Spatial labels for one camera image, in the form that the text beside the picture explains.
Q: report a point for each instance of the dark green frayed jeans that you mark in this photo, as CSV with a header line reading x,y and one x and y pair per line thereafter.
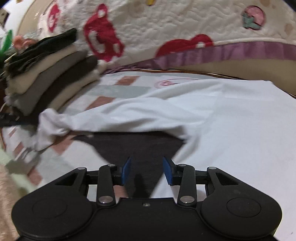
x,y
21,63

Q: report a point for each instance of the dark brown folded garment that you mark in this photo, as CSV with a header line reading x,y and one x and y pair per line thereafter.
x,y
68,84

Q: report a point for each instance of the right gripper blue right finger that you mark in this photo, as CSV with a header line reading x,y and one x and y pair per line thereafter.
x,y
181,175

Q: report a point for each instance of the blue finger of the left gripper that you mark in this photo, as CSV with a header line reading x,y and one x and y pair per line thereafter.
x,y
7,120

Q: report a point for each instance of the white quilt with red bears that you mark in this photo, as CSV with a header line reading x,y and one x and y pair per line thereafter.
x,y
127,32

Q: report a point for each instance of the light green cloth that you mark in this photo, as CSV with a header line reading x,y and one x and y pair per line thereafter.
x,y
17,173

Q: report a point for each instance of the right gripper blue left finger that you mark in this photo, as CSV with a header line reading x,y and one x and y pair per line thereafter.
x,y
109,176

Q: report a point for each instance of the white hoodie sweatshirt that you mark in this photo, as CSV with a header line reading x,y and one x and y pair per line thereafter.
x,y
246,128

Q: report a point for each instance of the grey folded sweatshirt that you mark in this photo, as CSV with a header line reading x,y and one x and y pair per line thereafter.
x,y
27,101

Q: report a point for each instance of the patterned play mat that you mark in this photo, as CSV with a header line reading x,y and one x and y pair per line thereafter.
x,y
49,149

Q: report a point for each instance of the beige curved headboard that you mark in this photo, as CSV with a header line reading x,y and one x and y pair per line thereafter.
x,y
29,22

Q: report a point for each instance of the cream folded garment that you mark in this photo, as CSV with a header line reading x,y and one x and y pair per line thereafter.
x,y
21,83

